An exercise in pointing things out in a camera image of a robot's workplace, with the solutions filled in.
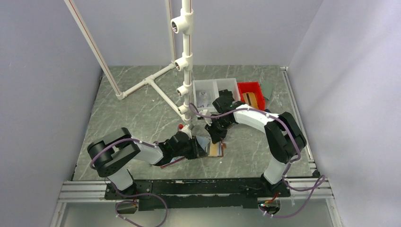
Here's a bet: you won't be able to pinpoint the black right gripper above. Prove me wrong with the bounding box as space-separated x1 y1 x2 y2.
205 117 233 145

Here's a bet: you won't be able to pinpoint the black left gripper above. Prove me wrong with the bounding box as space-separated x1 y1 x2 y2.
172 135 207 159

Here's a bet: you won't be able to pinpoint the brown leather card holder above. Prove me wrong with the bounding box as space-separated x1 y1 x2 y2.
207 142 226 157

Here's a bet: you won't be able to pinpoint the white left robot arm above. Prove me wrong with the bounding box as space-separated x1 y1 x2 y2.
87 127 210 199

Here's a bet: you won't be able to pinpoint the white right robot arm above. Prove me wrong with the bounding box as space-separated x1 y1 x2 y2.
205 96 307 196

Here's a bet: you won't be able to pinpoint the orange credit card in bin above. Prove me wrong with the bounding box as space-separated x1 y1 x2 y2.
242 92 259 109

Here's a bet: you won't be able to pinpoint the silver items in bin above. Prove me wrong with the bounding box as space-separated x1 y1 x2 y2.
196 90 211 108

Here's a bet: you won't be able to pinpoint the black parts in bin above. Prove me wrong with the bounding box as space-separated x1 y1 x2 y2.
218 89 234 100

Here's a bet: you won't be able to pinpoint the white two-compartment bin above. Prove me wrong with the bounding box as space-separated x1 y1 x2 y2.
192 78 241 113

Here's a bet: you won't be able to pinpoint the red plastic bin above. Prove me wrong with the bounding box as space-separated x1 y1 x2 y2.
237 81 265 111

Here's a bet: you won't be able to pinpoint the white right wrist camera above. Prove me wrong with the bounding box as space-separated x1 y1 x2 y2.
197 109 211 120

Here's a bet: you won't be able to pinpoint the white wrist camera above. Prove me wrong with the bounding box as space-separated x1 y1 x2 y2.
178 124 194 138
197 109 211 120

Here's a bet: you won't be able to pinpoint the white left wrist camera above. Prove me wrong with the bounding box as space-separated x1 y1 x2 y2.
178 124 194 138

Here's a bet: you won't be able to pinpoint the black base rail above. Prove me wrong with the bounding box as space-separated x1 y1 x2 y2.
104 177 291 211

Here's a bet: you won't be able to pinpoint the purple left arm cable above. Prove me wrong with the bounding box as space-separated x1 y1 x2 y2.
89 138 168 227

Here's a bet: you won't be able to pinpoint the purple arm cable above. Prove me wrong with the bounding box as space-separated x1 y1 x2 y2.
188 103 327 219
89 138 168 227

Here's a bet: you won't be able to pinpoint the white PVC pipe frame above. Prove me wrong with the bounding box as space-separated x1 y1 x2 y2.
65 0 194 124

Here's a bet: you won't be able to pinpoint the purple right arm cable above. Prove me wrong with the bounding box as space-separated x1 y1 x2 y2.
188 103 327 219

